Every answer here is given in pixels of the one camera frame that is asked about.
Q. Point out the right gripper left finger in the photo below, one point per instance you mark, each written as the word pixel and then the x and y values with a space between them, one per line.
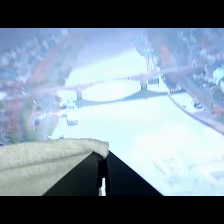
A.
pixel 80 180

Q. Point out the pale grey garment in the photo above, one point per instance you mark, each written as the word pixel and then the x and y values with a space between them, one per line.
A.
pixel 36 163

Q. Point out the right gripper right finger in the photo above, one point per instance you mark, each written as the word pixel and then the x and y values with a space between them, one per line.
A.
pixel 126 181

